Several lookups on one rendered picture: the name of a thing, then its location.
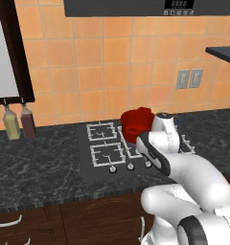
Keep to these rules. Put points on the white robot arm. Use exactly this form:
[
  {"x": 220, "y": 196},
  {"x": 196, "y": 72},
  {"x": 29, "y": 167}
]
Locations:
[{"x": 196, "y": 178}]

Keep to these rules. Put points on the black hob with grates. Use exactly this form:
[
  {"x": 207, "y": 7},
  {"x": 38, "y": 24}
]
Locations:
[{"x": 102, "y": 162}]

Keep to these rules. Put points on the silver hob knob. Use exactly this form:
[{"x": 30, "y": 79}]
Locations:
[
  {"x": 112, "y": 169},
  {"x": 147, "y": 164},
  {"x": 130, "y": 166}
]

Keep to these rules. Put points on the dark red sauce bottle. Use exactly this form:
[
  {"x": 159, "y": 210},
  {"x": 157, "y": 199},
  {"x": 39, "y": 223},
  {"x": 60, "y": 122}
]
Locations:
[{"x": 28, "y": 122}]

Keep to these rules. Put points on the dark wood cupboard door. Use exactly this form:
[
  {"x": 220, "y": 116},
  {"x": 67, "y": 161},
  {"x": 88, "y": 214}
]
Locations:
[{"x": 101, "y": 220}]

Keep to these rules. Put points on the yellow oil bottle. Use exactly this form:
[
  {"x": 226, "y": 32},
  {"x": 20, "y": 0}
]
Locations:
[{"x": 11, "y": 126}]

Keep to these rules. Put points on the dark grey range hood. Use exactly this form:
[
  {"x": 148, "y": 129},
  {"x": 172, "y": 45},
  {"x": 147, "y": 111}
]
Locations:
[{"x": 120, "y": 8}]

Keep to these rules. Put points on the dark wood drawer front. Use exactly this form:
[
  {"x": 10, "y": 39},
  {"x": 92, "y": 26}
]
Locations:
[
  {"x": 46, "y": 239},
  {"x": 34, "y": 220}
]

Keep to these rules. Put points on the dark framed window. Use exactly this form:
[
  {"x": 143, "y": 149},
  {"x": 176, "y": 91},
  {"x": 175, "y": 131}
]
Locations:
[{"x": 2, "y": 48}]

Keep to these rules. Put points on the grey wall switch plate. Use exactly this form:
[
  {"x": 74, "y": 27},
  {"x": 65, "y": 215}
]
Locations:
[{"x": 182, "y": 79}]

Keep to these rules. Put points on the grey wall socket plate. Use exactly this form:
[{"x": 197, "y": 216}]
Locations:
[{"x": 195, "y": 78}]

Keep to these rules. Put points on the black wall shelf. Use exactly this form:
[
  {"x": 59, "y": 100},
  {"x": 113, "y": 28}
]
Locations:
[{"x": 224, "y": 53}]

